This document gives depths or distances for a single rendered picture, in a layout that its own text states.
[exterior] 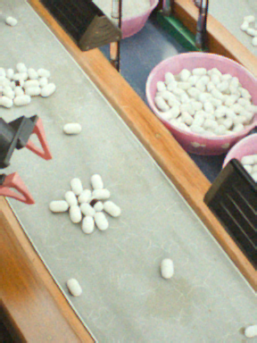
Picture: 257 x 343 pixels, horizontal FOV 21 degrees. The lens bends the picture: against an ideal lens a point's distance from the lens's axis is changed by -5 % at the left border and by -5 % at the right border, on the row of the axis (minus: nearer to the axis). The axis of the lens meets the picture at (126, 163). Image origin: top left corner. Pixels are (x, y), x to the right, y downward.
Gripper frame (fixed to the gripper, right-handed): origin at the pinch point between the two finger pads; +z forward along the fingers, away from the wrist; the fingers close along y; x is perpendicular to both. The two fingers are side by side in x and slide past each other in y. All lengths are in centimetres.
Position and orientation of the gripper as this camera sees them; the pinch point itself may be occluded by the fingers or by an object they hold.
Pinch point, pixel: (37, 178)
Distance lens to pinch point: 114.6
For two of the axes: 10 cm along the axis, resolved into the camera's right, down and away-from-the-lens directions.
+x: 7.7, -2.6, -5.9
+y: -2.3, 7.4, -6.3
